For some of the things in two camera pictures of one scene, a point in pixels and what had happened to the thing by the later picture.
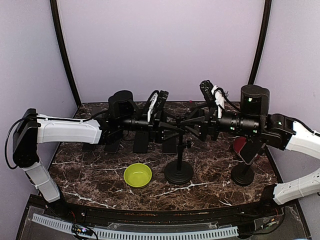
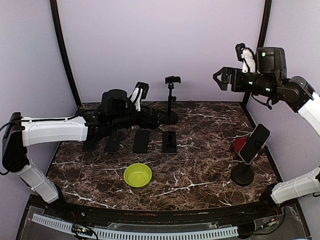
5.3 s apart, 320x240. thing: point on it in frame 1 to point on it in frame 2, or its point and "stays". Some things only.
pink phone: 169,146 stays
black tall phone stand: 179,172 to 171,117
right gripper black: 205,119 to 236,85
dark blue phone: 88,147 stays
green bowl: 137,175 stays
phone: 250,150 stays
